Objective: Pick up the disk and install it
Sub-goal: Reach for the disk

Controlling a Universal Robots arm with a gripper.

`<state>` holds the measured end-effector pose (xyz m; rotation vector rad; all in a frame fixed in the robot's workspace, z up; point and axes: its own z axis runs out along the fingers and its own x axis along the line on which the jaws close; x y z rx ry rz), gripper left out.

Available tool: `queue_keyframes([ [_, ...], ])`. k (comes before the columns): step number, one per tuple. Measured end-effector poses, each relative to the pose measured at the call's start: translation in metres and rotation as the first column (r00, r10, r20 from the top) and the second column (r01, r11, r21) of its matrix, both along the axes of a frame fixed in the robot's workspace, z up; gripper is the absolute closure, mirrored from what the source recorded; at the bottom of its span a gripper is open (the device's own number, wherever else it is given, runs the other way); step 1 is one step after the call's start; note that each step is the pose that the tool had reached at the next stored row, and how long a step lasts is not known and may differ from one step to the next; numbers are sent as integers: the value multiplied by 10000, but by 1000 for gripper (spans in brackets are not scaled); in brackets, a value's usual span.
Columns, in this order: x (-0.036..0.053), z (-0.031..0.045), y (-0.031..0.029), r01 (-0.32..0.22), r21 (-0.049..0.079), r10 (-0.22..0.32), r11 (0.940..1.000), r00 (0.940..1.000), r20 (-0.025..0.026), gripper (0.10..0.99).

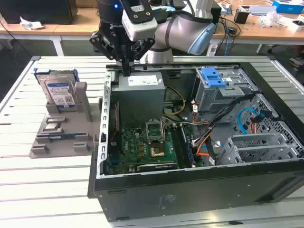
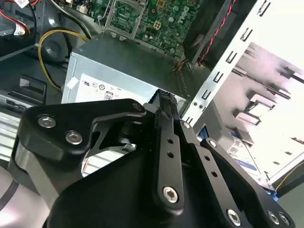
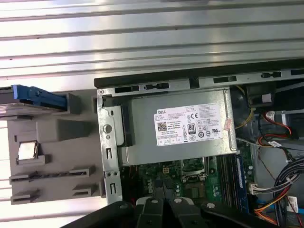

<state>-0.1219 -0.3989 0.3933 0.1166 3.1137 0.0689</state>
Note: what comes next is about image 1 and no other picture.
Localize black RAM slot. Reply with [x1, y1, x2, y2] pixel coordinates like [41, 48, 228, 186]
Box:
[171, 126, 186, 169]

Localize blue cardboard box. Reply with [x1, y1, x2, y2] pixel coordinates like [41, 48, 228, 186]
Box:
[272, 0, 304, 14]

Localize black speaker box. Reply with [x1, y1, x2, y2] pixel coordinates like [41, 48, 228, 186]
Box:
[210, 6, 222, 26]

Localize metal socket cover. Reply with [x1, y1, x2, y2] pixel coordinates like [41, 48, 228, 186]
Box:
[144, 118, 166, 144]

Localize dark blue RAM stick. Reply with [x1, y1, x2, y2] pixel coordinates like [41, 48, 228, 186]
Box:
[47, 133, 77, 140]

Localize white box with black inlay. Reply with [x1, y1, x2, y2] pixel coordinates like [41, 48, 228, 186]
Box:
[286, 19, 304, 33]

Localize orange wire bundle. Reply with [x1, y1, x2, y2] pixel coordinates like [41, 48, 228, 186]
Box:
[193, 130, 214, 157]

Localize blue wire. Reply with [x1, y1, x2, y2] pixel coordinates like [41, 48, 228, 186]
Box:
[237, 107, 266, 137]

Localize black graphics card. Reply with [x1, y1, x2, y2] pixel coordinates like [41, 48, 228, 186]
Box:
[129, 160, 178, 173]

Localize green RAM stick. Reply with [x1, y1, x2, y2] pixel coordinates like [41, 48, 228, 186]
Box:
[180, 123, 197, 168]

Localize wooden desk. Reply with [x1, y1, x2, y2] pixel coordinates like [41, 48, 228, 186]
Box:
[0, 4, 304, 57]

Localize orange flat wire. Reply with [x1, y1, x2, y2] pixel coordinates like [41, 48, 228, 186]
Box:
[248, 115, 259, 135]

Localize crumpled clear plastic bag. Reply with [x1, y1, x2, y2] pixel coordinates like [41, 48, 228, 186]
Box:
[257, 10, 288, 28]

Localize crumpled white paper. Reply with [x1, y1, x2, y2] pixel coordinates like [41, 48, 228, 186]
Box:
[19, 16, 45, 31]

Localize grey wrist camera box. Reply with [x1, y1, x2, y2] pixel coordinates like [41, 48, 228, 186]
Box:
[120, 0, 159, 41]

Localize white power strip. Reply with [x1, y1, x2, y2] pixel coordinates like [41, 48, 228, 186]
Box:
[207, 44, 218, 57]

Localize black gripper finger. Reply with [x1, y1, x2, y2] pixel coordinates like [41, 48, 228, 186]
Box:
[127, 37, 155, 77]
[89, 30, 129, 77]

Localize yellow and black wires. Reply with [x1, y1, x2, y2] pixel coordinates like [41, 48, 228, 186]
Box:
[163, 85, 188, 117]

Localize grey power supply unit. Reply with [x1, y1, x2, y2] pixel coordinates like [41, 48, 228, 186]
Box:
[111, 72, 166, 129]

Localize hard disk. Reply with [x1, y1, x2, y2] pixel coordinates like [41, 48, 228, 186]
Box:
[33, 68, 80, 113]

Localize green motherboard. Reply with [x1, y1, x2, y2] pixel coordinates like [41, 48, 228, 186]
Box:
[105, 123, 205, 175]

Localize small black container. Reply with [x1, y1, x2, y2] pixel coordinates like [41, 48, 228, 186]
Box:
[234, 9, 250, 24]

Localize red wire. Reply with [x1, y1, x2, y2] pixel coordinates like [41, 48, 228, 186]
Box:
[110, 101, 120, 145]

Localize grey metal drive cage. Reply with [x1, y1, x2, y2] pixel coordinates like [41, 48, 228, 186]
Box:
[191, 67, 259, 114]

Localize locking lever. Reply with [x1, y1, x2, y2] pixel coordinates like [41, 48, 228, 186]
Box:
[161, 117, 167, 143]

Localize black open PC case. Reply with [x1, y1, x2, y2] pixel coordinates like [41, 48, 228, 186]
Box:
[87, 61, 304, 223]

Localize grey parts rack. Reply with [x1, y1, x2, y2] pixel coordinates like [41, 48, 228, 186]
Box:
[28, 81, 103, 159]

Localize blue plastic drive latch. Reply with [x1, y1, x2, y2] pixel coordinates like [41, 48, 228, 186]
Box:
[200, 67, 228, 88]

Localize grey metal disk bay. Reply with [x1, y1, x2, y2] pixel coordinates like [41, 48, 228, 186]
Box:
[215, 133, 304, 164]

